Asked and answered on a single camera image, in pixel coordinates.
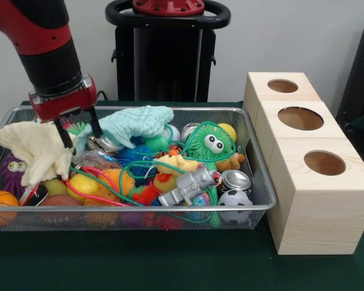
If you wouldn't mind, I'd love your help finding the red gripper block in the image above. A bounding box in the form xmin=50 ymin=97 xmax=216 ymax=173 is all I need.
xmin=29 ymin=74 xmax=103 ymax=149

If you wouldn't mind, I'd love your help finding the mint green cloth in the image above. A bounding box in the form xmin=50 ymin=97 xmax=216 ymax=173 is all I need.
xmin=77 ymin=105 xmax=174 ymax=152

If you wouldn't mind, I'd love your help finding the wooden box with three holes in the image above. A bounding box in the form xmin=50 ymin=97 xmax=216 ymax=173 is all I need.
xmin=241 ymin=72 xmax=364 ymax=256

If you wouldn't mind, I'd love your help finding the cream yellow cloth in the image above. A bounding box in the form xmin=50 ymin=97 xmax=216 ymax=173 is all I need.
xmin=0 ymin=121 xmax=77 ymax=186

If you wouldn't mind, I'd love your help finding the purple spiky monster toy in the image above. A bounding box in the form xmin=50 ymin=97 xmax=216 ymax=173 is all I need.
xmin=1 ymin=153 xmax=27 ymax=195

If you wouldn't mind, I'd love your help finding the orange basketball toy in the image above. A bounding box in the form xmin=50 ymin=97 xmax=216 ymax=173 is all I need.
xmin=0 ymin=190 xmax=19 ymax=227

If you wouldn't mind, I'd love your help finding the silver robot toy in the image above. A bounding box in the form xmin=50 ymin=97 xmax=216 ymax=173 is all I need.
xmin=158 ymin=166 xmax=222 ymax=207

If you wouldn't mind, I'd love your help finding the green spiky monster toy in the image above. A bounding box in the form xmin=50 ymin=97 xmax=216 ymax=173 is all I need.
xmin=187 ymin=121 xmax=236 ymax=161

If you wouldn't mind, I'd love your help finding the dark green table cloth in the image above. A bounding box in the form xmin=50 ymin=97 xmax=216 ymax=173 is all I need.
xmin=0 ymin=100 xmax=364 ymax=291

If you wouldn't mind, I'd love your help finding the yellow ball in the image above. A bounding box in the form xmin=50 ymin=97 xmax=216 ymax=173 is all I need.
xmin=218 ymin=122 xmax=237 ymax=142

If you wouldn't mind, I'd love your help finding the brown teddy bear toy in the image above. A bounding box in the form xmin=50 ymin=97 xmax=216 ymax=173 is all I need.
xmin=217 ymin=153 xmax=246 ymax=172

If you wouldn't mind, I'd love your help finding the crushed silver can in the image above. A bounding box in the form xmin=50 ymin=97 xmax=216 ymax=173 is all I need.
xmin=223 ymin=169 xmax=252 ymax=192

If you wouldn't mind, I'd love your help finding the black and white soccer ball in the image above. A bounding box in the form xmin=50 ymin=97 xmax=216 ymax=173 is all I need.
xmin=218 ymin=189 xmax=255 ymax=225

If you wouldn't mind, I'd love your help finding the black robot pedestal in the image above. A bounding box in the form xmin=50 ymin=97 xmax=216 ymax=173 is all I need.
xmin=104 ymin=0 xmax=231 ymax=103

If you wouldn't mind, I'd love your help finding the shallow wire mesh bin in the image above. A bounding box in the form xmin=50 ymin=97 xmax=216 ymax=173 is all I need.
xmin=0 ymin=105 xmax=277 ymax=233

